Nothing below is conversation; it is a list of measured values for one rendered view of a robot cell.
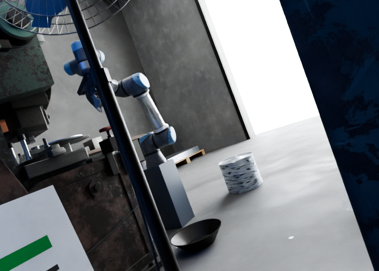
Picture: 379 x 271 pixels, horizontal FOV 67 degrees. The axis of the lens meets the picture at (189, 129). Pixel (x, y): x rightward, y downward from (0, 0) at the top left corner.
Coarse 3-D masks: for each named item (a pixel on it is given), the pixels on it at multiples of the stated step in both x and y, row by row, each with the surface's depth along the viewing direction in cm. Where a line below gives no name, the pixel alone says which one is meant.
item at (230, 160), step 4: (248, 152) 242; (240, 156) 236; (244, 156) 232; (248, 156) 224; (224, 160) 248; (228, 160) 243; (232, 160) 231; (236, 160) 228; (240, 160) 221; (224, 164) 230; (228, 164) 223
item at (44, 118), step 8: (8, 104) 140; (8, 112) 142; (16, 112) 139; (24, 112) 141; (32, 112) 144; (40, 112) 147; (8, 120) 144; (16, 120) 139; (24, 120) 140; (32, 120) 143; (40, 120) 146; (48, 120) 152; (8, 128) 146; (16, 128) 141
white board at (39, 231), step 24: (48, 192) 118; (0, 216) 104; (24, 216) 109; (48, 216) 114; (0, 240) 101; (24, 240) 105; (48, 240) 110; (72, 240) 115; (0, 264) 97; (24, 264) 102; (48, 264) 106; (72, 264) 111
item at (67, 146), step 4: (84, 136) 162; (88, 136) 164; (68, 140) 155; (72, 140) 156; (76, 140) 160; (80, 140) 167; (52, 144) 148; (60, 144) 151; (64, 144) 155; (68, 144) 156; (64, 148) 154; (68, 148) 156
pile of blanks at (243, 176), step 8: (248, 160) 224; (224, 168) 227; (232, 168) 223; (240, 168) 225; (248, 168) 223; (256, 168) 227; (224, 176) 235; (232, 176) 224; (240, 176) 222; (248, 176) 222; (256, 176) 224; (232, 184) 226; (240, 184) 222; (248, 184) 221; (256, 184) 223; (232, 192) 228; (240, 192) 223
